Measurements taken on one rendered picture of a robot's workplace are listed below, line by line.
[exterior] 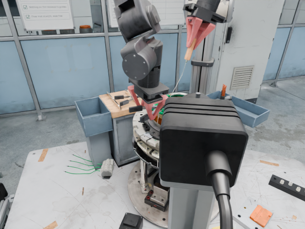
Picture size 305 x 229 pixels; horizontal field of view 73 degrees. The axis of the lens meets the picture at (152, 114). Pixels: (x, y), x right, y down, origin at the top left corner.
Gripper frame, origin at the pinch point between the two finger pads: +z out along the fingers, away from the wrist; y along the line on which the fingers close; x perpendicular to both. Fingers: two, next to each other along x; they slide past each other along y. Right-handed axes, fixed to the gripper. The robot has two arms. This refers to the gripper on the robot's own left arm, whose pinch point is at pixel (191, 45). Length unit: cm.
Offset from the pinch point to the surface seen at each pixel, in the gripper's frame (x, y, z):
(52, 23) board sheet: 217, -73, 22
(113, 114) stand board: 18.0, -12.3, 32.7
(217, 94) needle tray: 27.9, 34.1, 15.2
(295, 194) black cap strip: -11, 58, 37
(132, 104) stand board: 23.6, -5.1, 28.6
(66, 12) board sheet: 217, -61, 5
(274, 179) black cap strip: -3, 55, 37
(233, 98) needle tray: 20.6, 38.2, 13.9
